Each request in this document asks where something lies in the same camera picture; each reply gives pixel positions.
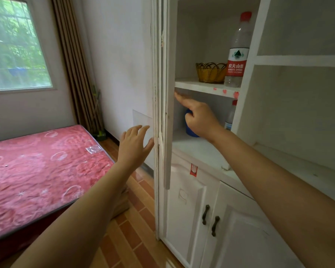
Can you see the person's left hand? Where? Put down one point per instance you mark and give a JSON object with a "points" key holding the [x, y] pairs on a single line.
{"points": [[132, 150]]}

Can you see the person's right hand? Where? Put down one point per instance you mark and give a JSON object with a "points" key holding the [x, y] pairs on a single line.
{"points": [[202, 119]]}

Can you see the person's left middle finger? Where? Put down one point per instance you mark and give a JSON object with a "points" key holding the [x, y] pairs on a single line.
{"points": [[136, 130]]}

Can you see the person's left thumb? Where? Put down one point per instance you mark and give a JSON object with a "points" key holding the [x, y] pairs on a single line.
{"points": [[150, 146]]}

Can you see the person's right thumb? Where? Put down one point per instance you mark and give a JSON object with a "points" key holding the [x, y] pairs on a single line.
{"points": [[190, 119]]}

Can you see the person's left little finger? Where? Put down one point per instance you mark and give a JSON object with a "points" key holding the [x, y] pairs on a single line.
{"points": [[122, 136]]}

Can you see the person's right forearm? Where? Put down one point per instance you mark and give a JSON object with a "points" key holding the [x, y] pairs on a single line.
{"points": [[279, 198]]}

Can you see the person's left forearm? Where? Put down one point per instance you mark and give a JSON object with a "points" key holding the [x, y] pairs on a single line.
{"points": [[83, 217]]}

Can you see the blue cup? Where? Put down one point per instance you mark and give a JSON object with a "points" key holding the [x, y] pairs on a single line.
{"points": [[189, 131]]}

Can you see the clear plastic scrap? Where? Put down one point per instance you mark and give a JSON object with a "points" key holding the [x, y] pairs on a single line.
{"points": [[94, 149]]}

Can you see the green broom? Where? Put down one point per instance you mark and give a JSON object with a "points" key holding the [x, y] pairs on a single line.
{"points": [[98, 114]]}

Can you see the small red-cap water bottle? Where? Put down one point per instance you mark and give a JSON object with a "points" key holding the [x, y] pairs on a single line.
{"points": [[229, 117]]}

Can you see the white upper cabinet door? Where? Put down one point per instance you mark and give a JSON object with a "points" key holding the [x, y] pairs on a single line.
{"points": [[169, 80]]}

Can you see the white cabinet door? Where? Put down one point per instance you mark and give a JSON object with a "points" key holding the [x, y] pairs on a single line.
{"points": [[184, 209], [240, 242], [169, 80]]}

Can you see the red paper sticker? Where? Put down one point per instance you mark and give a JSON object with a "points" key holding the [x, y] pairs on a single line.
{"points": [[193, 170]]}

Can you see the yellow wicker basket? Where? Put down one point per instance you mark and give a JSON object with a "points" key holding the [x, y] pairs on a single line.
{"points": [[210, 73]]}

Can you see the white lower cabinet door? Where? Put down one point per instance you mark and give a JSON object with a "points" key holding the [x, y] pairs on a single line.
{"points": [[184, 209], [240, 242]]}

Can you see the large red-label water bottle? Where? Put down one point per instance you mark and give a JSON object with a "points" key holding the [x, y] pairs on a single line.
{"points": [[238, 52]]}

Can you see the brown striped curtain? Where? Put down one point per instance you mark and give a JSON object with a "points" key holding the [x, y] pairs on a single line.
{"points": [[75, 66]]}

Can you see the red patterned mattress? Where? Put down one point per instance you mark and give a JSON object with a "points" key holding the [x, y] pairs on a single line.
{"points": [[36, 175]]}

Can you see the white wooden cabinet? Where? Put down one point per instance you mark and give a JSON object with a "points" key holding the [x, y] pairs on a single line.
{"points": [[293, 108]]}

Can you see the blue plastic basin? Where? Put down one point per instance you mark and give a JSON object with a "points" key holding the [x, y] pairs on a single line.
{"points": [[16, 71]]}

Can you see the glass window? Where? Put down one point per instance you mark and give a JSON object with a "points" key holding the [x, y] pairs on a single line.
{"points": [[15, 41]]}

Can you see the white wall panel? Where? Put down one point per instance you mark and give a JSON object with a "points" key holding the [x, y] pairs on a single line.
{"points": [[141, 122]]}

